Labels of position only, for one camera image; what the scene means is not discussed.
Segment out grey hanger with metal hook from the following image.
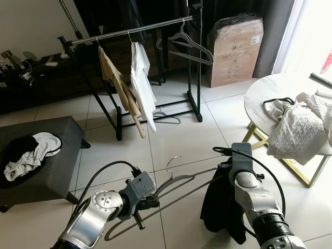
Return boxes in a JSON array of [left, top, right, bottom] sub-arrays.
[[169, 18, 214, 65], [152, 109, 182, 125], [104, 156, 221, 242]]

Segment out black garment with blue print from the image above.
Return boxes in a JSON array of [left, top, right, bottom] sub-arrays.
[[200, 161, 247, 244]]

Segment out grey upholstered ottoman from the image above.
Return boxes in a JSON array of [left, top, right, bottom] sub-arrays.
[[0, 116, 91, 208]]

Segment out cream shirt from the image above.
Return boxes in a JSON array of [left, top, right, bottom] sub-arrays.
[[130, 41, 158, 133]]

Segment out white and black garment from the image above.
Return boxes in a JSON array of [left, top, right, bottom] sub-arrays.
[[0, 132, 63, 188]]

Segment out tan shirt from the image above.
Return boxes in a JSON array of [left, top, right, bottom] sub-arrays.
[[98, 47, 147, 140]]

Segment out dark wood tv cabinet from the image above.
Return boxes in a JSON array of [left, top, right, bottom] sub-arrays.
[[0, 49, 104, 115]]

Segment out grey white folded garment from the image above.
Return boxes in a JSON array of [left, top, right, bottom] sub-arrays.
[[262, 97, 296, 124]]

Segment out brown cardboard box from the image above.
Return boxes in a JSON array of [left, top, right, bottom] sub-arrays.
[[207, 14, 264, 89]]

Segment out white stick-shaped item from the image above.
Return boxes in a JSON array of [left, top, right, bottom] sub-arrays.
[[315, 89, 332, 99]]

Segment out round white table gold legs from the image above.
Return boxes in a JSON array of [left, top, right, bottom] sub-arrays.
[[241, 73, 332, 188]]

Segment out grey remote control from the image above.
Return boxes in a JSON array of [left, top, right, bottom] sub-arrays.
[[310, 73, 332, 89]]

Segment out red fabric item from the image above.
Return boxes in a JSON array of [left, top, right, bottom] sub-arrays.
[[322, 52, 332, 76]]

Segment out silver metal pole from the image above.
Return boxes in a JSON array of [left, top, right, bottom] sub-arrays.
[[58, 0, 84, 39]]

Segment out dark grey curtain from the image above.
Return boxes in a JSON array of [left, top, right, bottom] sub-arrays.
[[197, 0, 296, 78]]

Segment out white sheer curtain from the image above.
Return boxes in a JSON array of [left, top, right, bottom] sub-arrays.
[[272, 0, 332, 76]]

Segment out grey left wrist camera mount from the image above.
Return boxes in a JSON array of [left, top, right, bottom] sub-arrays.
[[122, 171, 157, 208]]

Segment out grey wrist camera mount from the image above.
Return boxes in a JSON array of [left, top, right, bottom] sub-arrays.
[[122, 171, 157, 208], [231, 143, 253, 174]]

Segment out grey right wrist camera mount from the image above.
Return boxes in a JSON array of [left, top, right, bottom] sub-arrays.
[[231, 143, 253, 174]]

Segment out black clothes rack silver rail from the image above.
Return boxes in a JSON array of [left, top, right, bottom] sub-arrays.
[[57, 0, 204, 142]]

